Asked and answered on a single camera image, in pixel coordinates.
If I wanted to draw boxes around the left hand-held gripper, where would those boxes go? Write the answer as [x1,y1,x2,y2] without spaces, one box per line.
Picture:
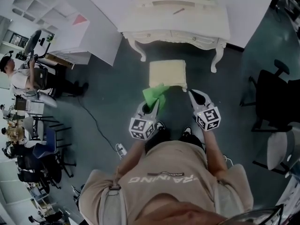
[129,99,161,141]

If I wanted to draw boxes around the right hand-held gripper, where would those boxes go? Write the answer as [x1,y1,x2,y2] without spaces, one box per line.
[188,89,222,132]

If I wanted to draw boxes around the green cloth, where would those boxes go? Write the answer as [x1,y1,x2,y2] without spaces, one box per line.
[142,83,170,110]

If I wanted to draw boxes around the cream cushioned seat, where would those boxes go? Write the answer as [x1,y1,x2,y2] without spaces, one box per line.
[149,60,188,93]

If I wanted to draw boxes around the person's right forearm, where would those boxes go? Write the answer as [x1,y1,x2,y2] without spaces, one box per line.
[202,127,230,180]

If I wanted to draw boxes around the person's left forearm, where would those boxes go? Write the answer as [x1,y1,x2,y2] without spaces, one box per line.
[119,138,151,174]

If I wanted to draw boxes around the person's black trousers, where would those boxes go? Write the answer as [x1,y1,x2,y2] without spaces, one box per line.
[144,128,205,155]

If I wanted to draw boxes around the white power strip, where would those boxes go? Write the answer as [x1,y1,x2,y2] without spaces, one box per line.
[115,143,128,157]

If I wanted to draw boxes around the person's beige shirt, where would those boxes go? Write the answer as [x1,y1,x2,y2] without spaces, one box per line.
[78,141,255,225]

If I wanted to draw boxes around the black office chair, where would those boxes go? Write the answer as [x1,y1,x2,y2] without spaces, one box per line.
[240,59,300,133]

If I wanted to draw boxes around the white carved dressing table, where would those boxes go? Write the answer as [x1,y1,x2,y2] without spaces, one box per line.
[117,0,233,74]

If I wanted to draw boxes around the grey office chair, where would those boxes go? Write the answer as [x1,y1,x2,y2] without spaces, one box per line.
[251,125,300,176]

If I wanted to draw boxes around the cardboard box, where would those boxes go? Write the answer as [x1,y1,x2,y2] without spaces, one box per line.
[44,52,75,70]

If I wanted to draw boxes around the blue chair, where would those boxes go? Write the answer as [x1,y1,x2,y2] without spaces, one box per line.
[32,127,76,167]

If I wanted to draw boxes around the red triangular sign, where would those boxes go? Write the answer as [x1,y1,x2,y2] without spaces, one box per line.
[72,14,88,26]

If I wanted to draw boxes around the grey padded chair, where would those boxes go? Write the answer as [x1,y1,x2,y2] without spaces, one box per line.
[22,115,60,141]

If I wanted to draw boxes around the black swivel chair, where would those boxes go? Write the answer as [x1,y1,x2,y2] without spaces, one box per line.
[16,149,63,195]

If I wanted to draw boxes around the white cubby shelf cabinet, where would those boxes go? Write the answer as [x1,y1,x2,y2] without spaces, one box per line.
[11,0,92,66]

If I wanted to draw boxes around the black round fan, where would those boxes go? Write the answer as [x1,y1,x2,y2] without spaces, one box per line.
[24,30,43,55]

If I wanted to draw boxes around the black floor cable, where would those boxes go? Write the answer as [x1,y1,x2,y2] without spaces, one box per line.
[76,94,118,150]

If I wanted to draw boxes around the grey backpack strap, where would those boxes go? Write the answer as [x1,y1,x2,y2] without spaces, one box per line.
[105,186,123,225]

